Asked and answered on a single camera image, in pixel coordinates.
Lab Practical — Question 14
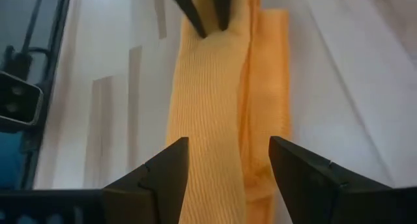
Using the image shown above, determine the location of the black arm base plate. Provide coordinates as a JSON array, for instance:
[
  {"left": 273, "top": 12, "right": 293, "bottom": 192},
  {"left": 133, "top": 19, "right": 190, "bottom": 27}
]
[{"left": 0, "top": 70, "right": 45, "bottom": 131}]

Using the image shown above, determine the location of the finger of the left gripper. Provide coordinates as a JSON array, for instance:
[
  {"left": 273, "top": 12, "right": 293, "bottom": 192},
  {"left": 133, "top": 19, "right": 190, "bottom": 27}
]
[
  {"left": 164, "top": 0, "right": 208, "bottom": 39},
  {"left": 211, "top": 0, "right": 234, "bottom": 32}
]

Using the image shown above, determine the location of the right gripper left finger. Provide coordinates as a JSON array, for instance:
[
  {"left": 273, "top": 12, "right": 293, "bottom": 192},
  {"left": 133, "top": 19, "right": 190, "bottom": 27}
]
[{"left": 103, "top": 136, "right": 190, "bottom": 224}]

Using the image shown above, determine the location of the orange microfiber towel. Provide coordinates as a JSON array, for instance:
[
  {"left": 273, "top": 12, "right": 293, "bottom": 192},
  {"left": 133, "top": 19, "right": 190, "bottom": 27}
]
[{"left": 165, "top": 0, "right": 293, "bottom": 224}]

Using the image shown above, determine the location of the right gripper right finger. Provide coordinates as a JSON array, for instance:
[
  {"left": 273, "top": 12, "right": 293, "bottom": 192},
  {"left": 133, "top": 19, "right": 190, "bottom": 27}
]
[{"left": 268, "top": 135, "right": 417, "bottom": 224}]

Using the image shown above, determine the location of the black metal table frame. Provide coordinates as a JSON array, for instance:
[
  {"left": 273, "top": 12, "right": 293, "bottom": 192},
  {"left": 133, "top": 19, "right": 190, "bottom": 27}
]
[{"left": 0, "top": 0, "right": 73, "bottom": 189}]

